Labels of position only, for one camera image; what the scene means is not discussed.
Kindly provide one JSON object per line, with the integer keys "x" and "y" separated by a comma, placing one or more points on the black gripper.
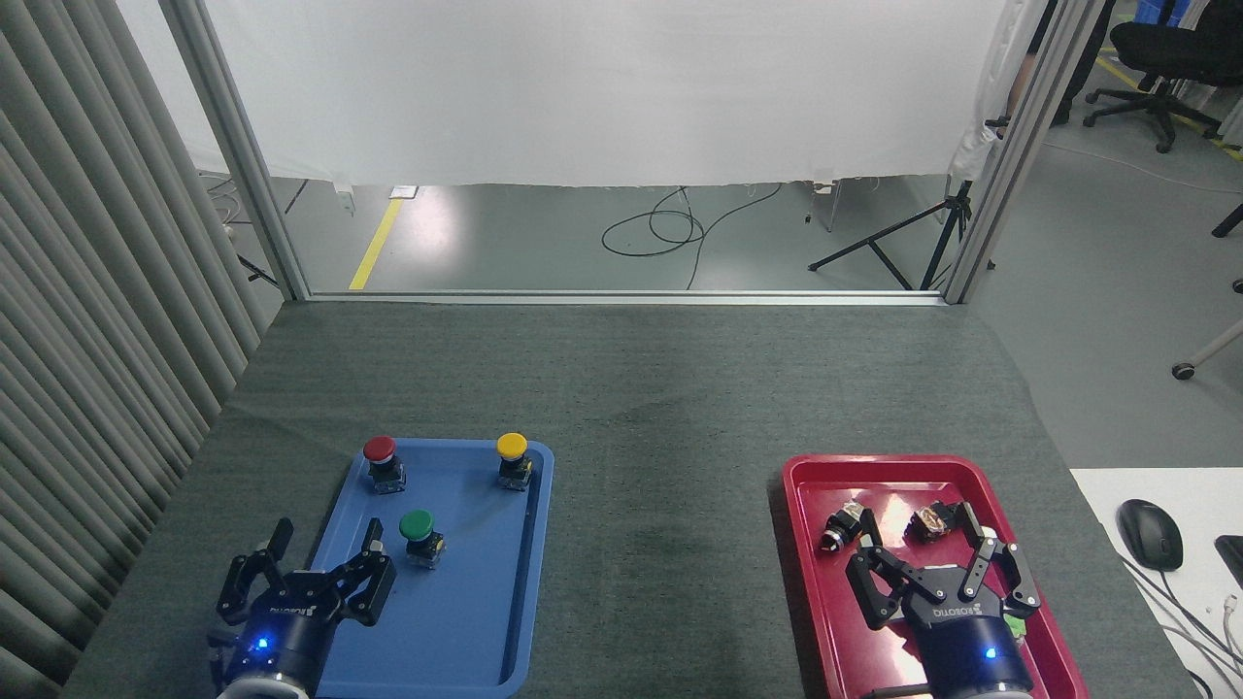
{"x": 291, "y": 626}
{"x": 961, "y": 641}

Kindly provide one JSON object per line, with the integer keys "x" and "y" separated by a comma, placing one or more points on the green push button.
{"x": 417, "y": 525}

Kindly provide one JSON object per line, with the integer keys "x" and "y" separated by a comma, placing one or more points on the red push button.
{"x": 380, "y": 449}

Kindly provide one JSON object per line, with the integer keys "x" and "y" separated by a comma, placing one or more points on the yellow push button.
{"x": 512, "y": 447}

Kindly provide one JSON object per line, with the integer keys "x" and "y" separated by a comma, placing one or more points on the red plastic tray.
{"x": 835, "y": 602}

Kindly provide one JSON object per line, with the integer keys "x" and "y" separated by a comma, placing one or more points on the blue plastic tray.
{"x": 466, "y": 602}

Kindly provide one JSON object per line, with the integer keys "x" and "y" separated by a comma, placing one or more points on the white desk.
{"x": 1097, "y": 495}

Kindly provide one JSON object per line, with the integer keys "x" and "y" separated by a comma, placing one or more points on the black computer mouse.
{"x": 1149, "y": 534}

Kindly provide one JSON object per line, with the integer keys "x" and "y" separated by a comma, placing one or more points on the black flat device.
{"x": 1233, "y": 558}

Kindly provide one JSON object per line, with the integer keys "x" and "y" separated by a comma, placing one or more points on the grey ribbed curtain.
{"x": 97, "y": 340}

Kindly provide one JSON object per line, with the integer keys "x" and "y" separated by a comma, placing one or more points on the black tripod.
{"x": 879, "y": 241}

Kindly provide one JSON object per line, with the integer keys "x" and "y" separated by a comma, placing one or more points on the yellow floor tape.
{"x": 374, "y": 248}

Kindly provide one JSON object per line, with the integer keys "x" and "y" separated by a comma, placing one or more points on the white stand leg with wheel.
{"x": 1214, "y": 349}

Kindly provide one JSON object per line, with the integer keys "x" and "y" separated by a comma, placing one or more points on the person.
{"x": 1083, "y": 58}

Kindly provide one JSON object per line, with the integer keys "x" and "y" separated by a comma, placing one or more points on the white backdrop curtain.
{"x": 583, "y": 87}

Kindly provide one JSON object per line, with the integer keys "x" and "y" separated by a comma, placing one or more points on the black office chair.
{"x": 1165, "y": 49}

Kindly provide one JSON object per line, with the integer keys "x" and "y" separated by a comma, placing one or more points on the blue crate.
{"x": 1160, "y": 10}

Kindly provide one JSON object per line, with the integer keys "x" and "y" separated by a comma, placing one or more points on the black brass switch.
{"x": 932, "y": 522}

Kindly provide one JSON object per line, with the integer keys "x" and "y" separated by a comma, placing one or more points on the green white switch part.
{"x": 1016, "y": 629}

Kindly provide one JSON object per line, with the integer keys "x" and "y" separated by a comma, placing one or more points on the black silver switch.
{"x": 841, "y": 529}

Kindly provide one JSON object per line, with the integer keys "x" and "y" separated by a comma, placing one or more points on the silver frame rail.
{"x": 621, "y": 296}

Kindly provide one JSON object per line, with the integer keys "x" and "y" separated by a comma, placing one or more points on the silver frame post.
{"x": 238, "y": 146}
{"x": 1020, "y": 146}

